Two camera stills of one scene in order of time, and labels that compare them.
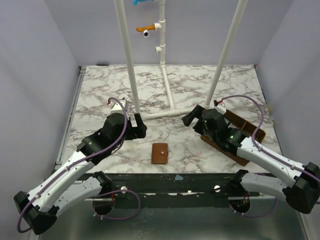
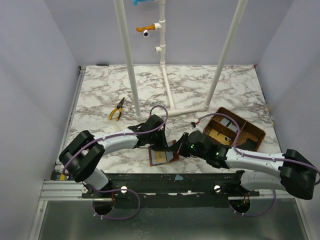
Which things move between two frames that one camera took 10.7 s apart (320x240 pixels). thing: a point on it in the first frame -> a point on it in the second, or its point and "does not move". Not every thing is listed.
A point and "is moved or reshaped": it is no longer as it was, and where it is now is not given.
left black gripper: x=135 y=129 -> x=160 y=139
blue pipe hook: x=135 y=2 does not move
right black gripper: x=197 y=120 -> x=183 y=144
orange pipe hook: x=148 y=27 does not move
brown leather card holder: x=159 y=153 is moved or reshaped
